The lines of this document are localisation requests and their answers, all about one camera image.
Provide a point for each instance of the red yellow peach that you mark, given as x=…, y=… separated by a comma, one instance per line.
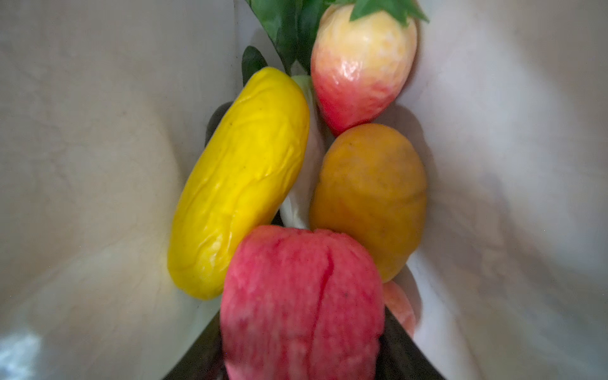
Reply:
x=361, y=59

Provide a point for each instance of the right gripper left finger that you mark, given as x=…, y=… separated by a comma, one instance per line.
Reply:
x=204, y=359

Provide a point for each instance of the green leafy lettuce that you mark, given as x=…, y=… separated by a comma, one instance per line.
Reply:
x=292, y=27

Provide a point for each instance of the pink dragon fruit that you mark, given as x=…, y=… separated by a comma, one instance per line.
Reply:
x=301, y=304

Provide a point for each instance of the yellow mango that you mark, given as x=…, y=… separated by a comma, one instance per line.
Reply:
x=239, y=182

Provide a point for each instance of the orange fruit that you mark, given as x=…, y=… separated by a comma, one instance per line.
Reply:
x=373, y=187

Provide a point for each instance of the white grocery bag yellow handles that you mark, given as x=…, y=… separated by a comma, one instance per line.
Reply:
x=104, y=106

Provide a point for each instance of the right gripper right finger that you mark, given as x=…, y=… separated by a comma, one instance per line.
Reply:
x=399, y=357

